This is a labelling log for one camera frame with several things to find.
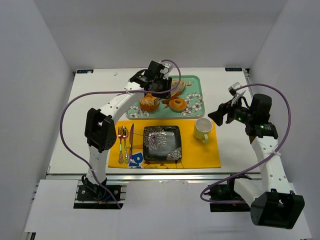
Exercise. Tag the brown bread slice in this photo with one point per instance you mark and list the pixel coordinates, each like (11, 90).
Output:
(173, 95)

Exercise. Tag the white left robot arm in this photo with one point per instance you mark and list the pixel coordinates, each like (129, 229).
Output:
(100, 129)

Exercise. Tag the iridescent spoon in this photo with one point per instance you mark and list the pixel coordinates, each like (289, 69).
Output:
(125, 135)

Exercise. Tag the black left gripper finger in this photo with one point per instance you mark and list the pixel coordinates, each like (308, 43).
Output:
(169, 82)
(167, 93)

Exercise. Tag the orange bundt cake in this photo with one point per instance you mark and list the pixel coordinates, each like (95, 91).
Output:
(146, 103)

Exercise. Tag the green floral tray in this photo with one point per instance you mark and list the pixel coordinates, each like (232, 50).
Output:
(193, 96)

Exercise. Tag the aluminium frame rail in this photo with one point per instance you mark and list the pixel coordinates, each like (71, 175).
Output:
(206, 177)

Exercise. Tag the iridescent fork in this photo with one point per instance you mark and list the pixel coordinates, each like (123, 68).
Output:
(120, 136)

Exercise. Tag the blue label sticker right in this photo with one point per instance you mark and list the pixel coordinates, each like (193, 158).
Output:
(233, 69)

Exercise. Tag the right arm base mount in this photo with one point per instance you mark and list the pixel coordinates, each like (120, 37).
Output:
(224, 192)

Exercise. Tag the iridescent knife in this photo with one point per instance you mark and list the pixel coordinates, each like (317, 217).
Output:
(131, 136)

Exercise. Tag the metal serving tongs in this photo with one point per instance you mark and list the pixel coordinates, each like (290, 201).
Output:
(157, 100)

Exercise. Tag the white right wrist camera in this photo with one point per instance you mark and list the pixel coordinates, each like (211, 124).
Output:
(236, 94)

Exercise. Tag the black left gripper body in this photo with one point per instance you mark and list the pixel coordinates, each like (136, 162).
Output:
(158, 88)

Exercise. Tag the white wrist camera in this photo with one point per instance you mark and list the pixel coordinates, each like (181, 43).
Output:
(166, 70)
(236, 94)

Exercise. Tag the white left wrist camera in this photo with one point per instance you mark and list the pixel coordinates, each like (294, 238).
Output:
(166, 70)

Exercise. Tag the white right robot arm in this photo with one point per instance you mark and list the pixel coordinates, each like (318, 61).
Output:
(275, 204)

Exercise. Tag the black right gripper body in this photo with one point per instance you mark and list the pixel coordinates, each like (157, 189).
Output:
(223, 114)

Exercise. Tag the orange glazed donut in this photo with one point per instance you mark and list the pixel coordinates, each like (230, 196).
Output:
(178, 104)

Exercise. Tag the pale yellow mug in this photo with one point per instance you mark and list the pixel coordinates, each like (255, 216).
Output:
(202, 129)

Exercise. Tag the black floral square plate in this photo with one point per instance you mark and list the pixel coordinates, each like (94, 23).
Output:
(162, 143)

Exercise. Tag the pale bagel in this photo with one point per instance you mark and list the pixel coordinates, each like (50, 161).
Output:
(177, 83)

